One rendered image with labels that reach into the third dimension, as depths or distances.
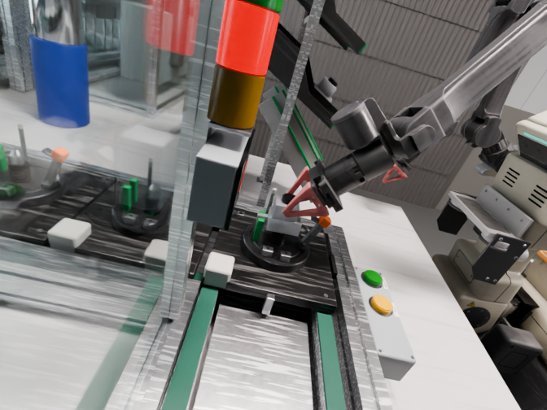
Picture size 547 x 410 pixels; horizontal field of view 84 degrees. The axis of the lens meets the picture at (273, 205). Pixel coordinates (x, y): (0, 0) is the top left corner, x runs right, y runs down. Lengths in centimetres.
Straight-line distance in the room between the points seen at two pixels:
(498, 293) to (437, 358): 46
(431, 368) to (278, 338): 34
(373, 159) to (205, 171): 32
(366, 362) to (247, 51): 46
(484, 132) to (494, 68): 57
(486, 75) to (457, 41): 300
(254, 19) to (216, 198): 15
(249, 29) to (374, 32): 312
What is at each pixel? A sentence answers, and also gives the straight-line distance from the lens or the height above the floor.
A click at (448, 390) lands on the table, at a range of 76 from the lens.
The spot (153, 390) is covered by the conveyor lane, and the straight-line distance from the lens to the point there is 44.
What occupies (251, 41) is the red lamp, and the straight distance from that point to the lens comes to 28.
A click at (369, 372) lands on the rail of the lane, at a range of 54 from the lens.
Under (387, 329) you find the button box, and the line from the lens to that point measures 61.
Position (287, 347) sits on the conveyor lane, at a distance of 55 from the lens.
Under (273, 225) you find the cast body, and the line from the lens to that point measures 57.
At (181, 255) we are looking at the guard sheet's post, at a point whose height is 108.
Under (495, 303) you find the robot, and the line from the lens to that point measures 122.
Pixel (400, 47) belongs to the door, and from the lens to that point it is 345.
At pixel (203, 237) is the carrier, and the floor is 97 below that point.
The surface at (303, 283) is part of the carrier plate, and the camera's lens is 58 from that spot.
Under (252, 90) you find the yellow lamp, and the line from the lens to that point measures 29.
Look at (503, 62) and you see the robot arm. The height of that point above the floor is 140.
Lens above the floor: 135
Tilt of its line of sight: 29 degrees down
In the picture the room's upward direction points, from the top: 17 degrees clockwise
